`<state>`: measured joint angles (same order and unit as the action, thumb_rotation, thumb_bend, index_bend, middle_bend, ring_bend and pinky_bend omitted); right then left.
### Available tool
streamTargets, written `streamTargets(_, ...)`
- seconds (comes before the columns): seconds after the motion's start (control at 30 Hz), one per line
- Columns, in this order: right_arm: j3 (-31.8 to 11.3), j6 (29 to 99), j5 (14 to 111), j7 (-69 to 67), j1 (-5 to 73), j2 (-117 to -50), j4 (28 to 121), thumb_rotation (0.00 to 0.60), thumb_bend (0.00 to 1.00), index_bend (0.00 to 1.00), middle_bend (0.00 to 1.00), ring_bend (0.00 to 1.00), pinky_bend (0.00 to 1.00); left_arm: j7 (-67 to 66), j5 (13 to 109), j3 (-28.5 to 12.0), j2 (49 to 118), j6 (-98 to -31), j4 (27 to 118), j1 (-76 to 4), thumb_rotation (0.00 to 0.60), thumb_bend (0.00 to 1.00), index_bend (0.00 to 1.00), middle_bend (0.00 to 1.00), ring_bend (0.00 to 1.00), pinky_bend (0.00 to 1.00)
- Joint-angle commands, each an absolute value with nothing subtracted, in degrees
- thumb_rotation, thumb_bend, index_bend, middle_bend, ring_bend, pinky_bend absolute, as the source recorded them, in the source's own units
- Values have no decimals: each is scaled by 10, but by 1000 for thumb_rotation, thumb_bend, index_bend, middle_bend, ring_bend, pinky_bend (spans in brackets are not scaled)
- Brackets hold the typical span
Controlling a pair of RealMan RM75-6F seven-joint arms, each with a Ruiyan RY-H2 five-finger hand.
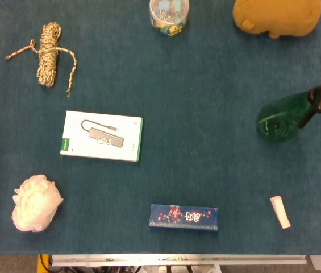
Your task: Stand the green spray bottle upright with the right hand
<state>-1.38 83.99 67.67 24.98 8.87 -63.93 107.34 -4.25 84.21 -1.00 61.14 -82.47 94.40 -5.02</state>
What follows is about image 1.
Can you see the green spray bottle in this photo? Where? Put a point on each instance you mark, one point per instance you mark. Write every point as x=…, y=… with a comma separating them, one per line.
x=285, y=116

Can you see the blue felt table mat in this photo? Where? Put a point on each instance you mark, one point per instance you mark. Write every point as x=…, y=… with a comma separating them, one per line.
x=160, y=85

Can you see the white USB hub box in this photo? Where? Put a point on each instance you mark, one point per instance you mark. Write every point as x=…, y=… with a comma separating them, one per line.
x=100, y=136

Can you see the dark blue printed box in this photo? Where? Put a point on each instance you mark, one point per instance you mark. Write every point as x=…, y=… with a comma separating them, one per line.
x=184, y=217

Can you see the clear jar of clips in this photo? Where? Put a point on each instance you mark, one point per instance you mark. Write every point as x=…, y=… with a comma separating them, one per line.
x=169, y=15

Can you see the small pale pink block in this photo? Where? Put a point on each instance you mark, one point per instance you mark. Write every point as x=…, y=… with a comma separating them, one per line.
x=280, y=211

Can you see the brown plush toy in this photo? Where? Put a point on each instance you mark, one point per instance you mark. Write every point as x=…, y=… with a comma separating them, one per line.
x=276, y=15

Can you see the aluminium frame rail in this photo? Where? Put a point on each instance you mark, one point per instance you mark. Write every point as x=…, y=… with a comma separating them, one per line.
x=177, y=259

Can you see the yellow frame bracket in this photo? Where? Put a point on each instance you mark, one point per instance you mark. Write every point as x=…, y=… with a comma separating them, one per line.
x=43, y=263

